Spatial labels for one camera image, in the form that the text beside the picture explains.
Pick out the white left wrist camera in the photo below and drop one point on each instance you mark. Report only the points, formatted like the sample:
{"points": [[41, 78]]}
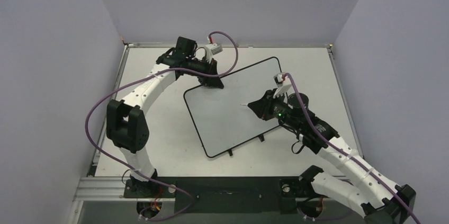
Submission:
{"points": [[211, 50]]}

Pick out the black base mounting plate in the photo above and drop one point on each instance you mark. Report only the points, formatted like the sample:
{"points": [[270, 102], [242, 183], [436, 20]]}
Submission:
{"points": [[283, 194]]}

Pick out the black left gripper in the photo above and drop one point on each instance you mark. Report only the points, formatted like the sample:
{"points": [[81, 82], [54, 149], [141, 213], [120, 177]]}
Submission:
{"points": [[214, 82]]}

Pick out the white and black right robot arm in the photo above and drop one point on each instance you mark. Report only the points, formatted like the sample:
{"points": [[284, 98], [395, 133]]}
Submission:
{"points": [[374, 197]]}

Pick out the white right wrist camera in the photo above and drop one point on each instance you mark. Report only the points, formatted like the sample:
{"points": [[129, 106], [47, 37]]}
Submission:
{"points": [[283, 85]]}

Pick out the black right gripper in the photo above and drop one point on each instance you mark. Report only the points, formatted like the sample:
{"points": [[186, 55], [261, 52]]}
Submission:
{"points": [[268, 106]]}

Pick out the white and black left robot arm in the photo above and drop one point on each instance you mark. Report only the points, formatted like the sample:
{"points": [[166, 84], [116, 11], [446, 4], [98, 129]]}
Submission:
{"points": [[126, 123]]}

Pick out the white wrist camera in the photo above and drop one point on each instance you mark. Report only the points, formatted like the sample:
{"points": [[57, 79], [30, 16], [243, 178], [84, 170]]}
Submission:
{"points": [[283, 85], [211, 50]]}

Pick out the white whiteboard black frame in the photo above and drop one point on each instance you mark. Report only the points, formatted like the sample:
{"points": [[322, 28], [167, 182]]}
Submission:
{"points": [[222, 124]]}

